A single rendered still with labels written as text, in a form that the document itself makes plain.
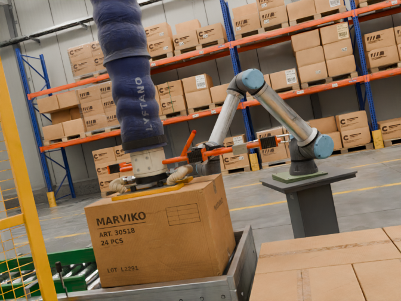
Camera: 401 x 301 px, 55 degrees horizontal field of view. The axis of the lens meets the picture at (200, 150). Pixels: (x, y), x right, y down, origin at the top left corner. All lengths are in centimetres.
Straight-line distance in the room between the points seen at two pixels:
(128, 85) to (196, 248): 81
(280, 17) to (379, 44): 218
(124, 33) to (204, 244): 103
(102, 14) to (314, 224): 178
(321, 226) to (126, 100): 152
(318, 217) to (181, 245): 115
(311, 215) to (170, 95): 705
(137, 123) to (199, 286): 78
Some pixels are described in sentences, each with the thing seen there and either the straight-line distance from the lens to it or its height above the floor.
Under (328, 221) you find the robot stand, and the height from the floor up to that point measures 44.
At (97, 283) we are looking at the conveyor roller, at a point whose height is 54.
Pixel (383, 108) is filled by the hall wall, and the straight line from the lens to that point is 1054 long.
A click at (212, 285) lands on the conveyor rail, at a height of 58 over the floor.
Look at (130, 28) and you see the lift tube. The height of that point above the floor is 172.
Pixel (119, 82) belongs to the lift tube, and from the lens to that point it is 187.
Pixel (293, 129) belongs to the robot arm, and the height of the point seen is 108.
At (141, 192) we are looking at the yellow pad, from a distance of 182.
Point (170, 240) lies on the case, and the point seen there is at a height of 74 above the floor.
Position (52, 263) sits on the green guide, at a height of 58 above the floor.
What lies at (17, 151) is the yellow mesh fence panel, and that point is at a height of 127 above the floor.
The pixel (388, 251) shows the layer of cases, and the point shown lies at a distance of 182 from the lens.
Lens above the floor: 120
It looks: 3 degrees down
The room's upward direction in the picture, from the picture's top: 12 degrees counter-clockwise
